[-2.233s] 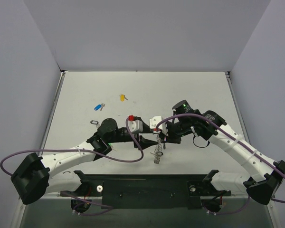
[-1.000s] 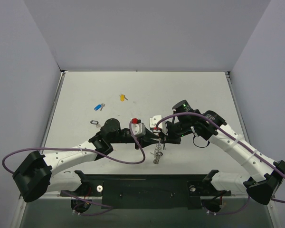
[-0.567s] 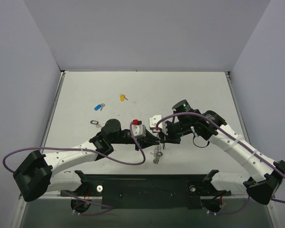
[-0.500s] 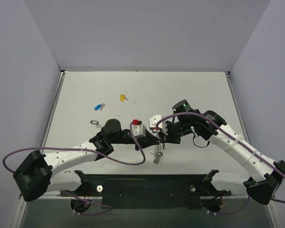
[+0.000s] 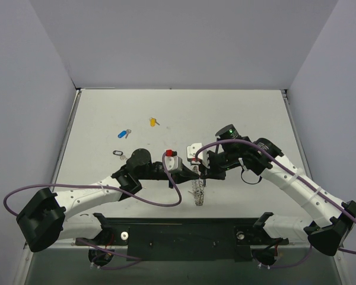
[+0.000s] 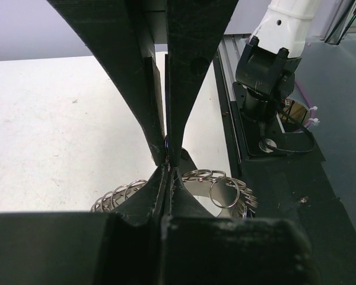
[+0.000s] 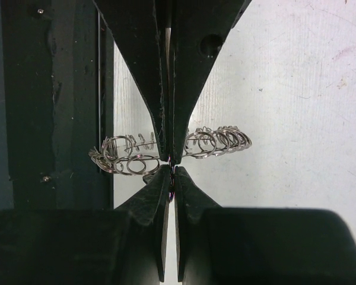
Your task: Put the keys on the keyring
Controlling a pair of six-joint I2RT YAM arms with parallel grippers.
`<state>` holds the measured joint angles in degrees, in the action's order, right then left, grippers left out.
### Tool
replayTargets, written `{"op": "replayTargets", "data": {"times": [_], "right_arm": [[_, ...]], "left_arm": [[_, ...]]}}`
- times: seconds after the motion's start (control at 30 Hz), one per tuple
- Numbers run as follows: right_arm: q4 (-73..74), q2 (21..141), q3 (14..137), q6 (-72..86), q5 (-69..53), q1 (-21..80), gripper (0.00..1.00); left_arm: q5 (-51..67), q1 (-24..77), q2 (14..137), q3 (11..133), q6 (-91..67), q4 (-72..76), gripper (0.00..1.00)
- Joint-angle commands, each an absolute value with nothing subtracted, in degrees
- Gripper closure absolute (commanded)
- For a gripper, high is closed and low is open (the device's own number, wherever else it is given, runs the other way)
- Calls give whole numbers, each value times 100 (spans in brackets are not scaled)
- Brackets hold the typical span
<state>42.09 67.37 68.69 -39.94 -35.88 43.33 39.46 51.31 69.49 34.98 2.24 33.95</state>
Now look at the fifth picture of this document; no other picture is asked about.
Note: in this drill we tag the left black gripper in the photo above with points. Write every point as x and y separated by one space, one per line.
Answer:
177 177

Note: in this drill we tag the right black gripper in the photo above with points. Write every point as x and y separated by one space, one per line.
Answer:
212 165

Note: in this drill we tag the metal key organizer disc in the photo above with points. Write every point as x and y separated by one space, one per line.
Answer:
198 186

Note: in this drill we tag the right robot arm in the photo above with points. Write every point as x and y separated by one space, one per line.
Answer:
331 219

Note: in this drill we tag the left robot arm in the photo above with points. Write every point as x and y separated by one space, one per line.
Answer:
51 216

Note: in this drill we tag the yellow tag key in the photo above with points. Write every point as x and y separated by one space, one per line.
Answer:
153 122

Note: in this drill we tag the blue tag key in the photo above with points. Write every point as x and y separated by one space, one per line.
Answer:
124 134

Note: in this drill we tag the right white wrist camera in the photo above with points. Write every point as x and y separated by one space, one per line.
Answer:
196 157

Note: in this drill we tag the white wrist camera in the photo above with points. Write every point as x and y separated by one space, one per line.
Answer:
172 162
196 157

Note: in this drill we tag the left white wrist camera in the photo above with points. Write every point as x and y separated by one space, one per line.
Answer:
172 162

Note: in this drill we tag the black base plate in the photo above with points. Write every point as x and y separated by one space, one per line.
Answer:
184 239

